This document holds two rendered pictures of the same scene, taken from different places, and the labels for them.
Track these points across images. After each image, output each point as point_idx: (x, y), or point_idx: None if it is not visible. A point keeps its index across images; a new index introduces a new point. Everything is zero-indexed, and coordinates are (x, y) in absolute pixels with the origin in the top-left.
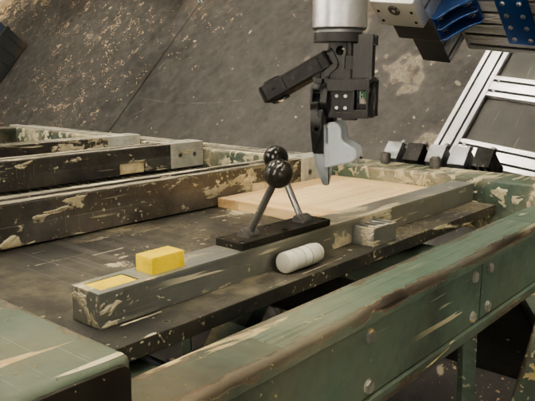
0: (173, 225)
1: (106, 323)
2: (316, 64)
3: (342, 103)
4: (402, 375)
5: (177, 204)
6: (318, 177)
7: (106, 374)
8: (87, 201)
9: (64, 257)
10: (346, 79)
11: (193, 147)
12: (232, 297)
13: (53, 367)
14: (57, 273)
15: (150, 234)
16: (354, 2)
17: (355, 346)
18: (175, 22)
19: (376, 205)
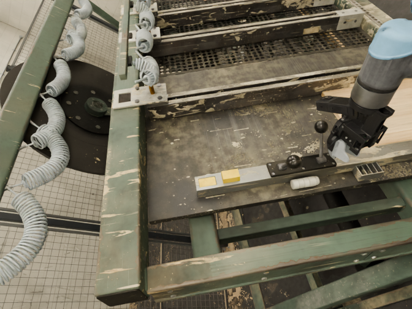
0: (284, 111)
1: (200, 196)
2: (346, 110)
3: (350, 137)
4: (288, 275)
5: (295, 95)
6: None
7: (130, 291)
8: (246, 95)
9: (222, 127)
10: (354, 132)
11: (356, 17)
12: (254, 198)
13: (120, 282)
14: (213, 142)
15: (268, 118)
16: (377, 96)
17: (255, 274)
18: None
19: (388, 149)
